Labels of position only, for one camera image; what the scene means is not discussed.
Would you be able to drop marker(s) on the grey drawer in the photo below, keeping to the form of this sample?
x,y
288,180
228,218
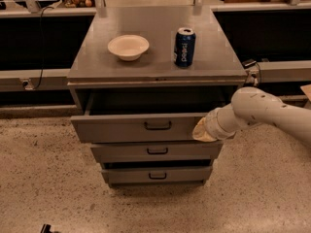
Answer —
x,y
157,175
155,151
131,116

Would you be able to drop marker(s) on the grey metal drawer cabinet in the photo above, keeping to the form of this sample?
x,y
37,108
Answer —
x,y
214,67

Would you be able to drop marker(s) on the grey top drawer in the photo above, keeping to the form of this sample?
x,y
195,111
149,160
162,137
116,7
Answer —
x,y
131,116

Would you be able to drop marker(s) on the grey bottom drawer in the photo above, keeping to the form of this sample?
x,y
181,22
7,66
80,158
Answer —
x,y
157,175

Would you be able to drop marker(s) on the white paper bowl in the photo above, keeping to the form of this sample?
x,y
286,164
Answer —
x,y
128,47

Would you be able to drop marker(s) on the blue pepsi can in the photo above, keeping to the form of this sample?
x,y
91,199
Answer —
x,y
184,47

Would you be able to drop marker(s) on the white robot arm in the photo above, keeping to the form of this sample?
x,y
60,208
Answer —
x,y
251,106

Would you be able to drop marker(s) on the small black floor object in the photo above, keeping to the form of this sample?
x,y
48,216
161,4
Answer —
x,y
46,228

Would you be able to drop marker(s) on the grey middle drawer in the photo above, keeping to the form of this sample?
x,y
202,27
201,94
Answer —
x,y
155,151

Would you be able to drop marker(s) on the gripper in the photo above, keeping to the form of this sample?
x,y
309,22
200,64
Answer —
x,y
214,125

